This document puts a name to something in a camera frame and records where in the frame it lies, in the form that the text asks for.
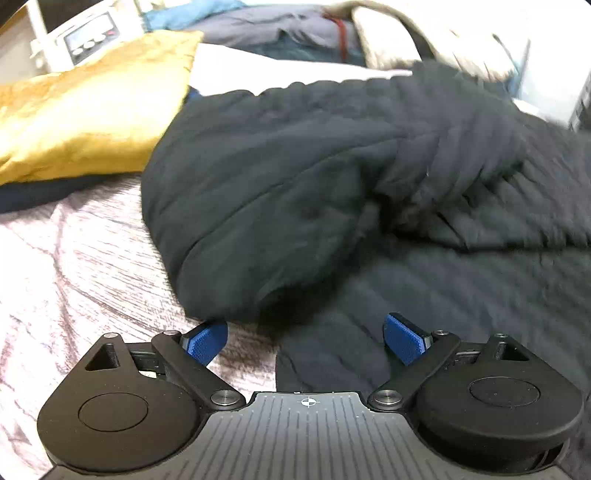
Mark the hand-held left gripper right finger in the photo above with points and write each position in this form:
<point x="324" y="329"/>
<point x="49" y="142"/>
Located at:
<point x="404" y="339"/>

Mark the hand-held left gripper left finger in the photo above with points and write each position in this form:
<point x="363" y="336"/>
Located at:
<point x="205" y="342"/>

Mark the black quilted coat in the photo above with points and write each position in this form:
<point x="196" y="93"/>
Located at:
<point x="323" y="184"/>

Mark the pinkish grey textured blanket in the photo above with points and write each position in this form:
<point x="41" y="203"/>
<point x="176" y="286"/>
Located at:
<point x="83" y="277"/>

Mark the yellow velvet cushion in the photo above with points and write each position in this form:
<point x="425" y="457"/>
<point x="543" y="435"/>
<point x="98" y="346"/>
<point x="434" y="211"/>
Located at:
<point x="87" y="110"/>

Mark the white pillow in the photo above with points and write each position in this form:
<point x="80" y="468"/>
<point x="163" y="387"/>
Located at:
<point x="258" y="71"/>

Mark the grey bed sheet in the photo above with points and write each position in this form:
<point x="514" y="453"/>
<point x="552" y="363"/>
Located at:
<point x="277" y="32"/>

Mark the white device with display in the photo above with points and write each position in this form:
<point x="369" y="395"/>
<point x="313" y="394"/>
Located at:
<point x="87" y="37"/>

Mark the bed with blue cover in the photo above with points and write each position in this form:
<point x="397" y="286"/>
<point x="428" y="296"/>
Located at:
<point x="175" y="16"/>

